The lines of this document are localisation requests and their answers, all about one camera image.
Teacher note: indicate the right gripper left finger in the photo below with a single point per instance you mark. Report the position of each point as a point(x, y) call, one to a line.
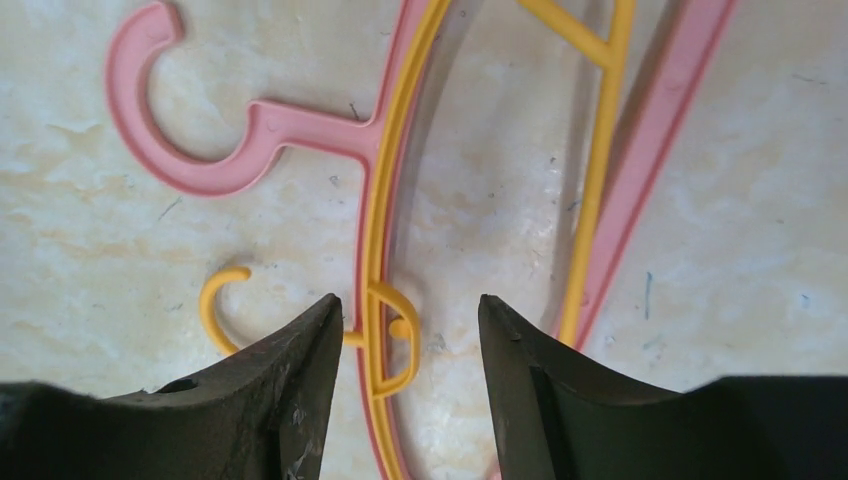
point(261, 413)

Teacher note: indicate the yellow thin hanger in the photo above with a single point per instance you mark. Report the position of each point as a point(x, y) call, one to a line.
point(387, 333)

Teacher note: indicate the pink plastic hanger back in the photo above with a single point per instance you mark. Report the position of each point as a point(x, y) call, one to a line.
point(638, 150)

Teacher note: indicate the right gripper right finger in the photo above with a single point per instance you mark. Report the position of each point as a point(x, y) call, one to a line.
point(558, 414)

